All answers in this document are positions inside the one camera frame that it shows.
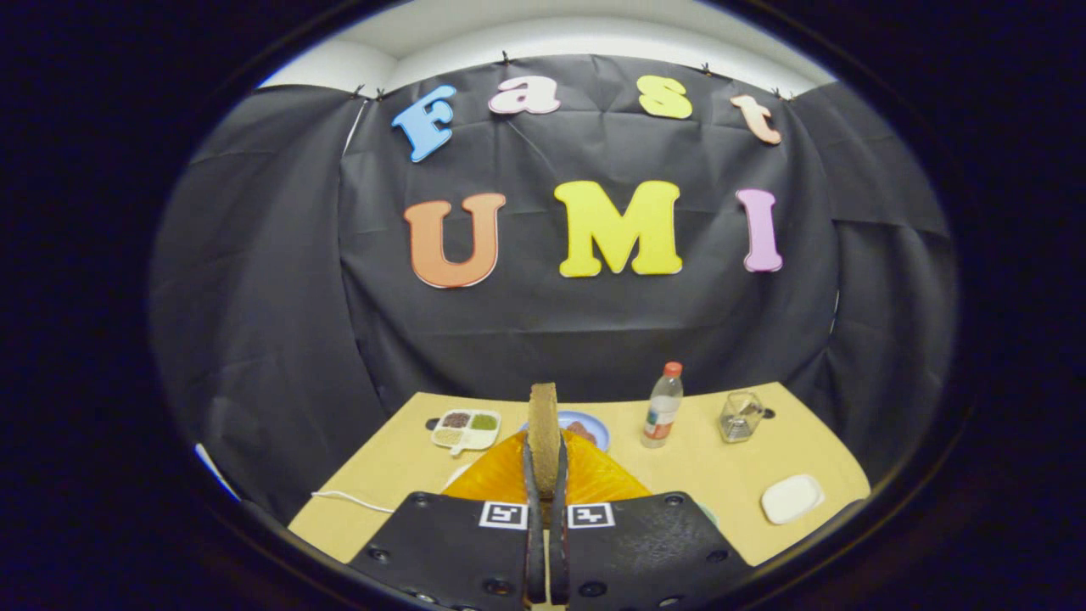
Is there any white plate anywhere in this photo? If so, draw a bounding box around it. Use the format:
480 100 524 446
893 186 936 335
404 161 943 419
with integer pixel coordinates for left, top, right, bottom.
760 474 826 525

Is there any metal wire utensil holder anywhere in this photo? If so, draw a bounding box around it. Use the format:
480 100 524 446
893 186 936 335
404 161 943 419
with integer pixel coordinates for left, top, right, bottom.
719 391 764 444

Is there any brown toast slice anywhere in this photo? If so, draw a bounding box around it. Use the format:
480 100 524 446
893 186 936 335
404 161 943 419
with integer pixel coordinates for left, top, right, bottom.
528 382 563 476

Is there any white divided seasoning tray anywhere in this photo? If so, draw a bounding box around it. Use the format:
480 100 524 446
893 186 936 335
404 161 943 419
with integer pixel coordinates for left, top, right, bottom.
430 409 502 452

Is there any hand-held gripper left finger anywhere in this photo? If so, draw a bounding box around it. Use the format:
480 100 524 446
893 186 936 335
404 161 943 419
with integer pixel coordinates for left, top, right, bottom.
348 429 548 611

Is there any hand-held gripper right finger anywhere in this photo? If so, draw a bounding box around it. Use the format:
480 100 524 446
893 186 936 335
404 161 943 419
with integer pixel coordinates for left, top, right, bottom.
550 429 754 611

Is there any white cable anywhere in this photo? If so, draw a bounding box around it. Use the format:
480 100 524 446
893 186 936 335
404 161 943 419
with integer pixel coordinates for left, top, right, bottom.
311 462 474 514

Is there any clear red-capped water bottle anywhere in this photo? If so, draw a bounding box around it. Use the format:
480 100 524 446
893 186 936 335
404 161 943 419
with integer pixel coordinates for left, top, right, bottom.
641 362 684 449

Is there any blue plate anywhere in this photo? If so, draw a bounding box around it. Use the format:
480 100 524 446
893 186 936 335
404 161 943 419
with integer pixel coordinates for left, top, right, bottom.
519 411 611 452

